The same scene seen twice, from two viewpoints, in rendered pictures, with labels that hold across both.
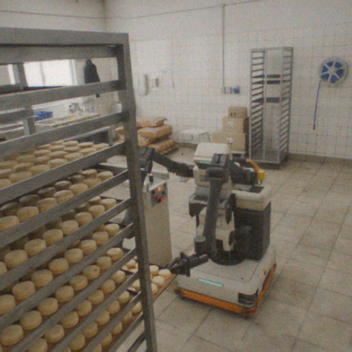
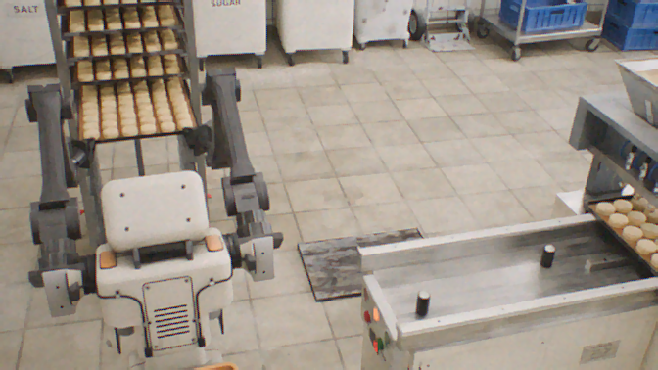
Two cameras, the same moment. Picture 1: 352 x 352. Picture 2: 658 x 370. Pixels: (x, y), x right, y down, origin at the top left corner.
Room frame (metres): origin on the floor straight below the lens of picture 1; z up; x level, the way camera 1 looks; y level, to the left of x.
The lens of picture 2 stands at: (3.23, -0.92, 2.01)
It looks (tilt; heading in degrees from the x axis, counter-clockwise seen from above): 32 degrees down; 131
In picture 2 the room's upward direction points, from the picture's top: 2 degrees clockwise
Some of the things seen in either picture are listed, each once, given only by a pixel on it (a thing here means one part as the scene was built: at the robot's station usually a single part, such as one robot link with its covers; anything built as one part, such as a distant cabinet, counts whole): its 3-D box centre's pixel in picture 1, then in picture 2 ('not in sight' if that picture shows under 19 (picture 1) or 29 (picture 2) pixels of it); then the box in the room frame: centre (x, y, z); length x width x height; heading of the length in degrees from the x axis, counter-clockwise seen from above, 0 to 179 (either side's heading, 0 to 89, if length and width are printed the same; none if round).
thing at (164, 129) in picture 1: (155, 130); not in sight; (6.50, 0.32, 0.47); 0.72 x 0.42 x 0.17; 151
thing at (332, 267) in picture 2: not in sight; (369, 261); (1.71, 1.08, 0.02); 0.60 x 0.40 x 0.03; 57
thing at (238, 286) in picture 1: (227, 268); not in sight; (2.33, -0.37, 0.16); 0.67 x 0.64 x 0.25; 150
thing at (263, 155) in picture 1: (270, 107); not in sight; (5.47, -1.56, 0.93); 0.64 x 0.51 x 1.78; 149
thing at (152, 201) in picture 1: (157, 193); (381, 325); (2.47, 0.14, 0.77); 0.24 x 0.04 x 0.14; 149
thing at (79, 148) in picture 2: (189, 262); (75, 157); (1.35, -0.04, 0.87); 0.07 x 0.07 x 0.10; 30
